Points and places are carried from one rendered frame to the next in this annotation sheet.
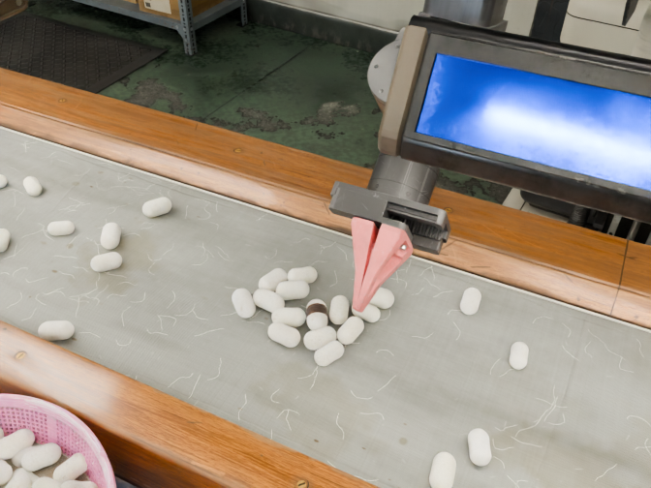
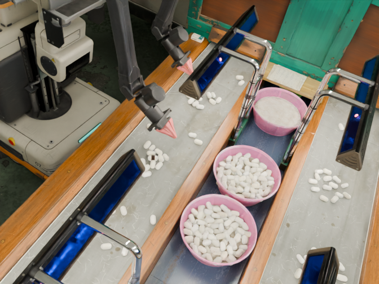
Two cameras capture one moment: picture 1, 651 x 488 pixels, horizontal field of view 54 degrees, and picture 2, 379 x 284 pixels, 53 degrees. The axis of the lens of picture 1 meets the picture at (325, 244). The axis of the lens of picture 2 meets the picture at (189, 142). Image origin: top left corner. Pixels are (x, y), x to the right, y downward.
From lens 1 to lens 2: 122 cm
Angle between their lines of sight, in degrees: 65
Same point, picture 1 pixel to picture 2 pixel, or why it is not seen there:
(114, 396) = (180, 198)
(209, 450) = (195, 178)
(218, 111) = not seen: outside the picture
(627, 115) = (210, 68)
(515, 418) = (184, 128)
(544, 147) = (208, 79)
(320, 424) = (184, 162)
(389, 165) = (156, 111)
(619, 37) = (8, 48)
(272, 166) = (82, 161)
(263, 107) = not seen: outside the picture
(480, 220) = (122, 115)
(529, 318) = not seen: hidden behind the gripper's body
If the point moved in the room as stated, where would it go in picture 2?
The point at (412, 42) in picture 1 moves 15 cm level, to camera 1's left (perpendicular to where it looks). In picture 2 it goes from (194, 83) to (193, 114)
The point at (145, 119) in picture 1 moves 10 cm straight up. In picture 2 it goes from (34, 203) to (29, 186)
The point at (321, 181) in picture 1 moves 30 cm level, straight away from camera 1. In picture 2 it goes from (95, 149) to (13, 140)
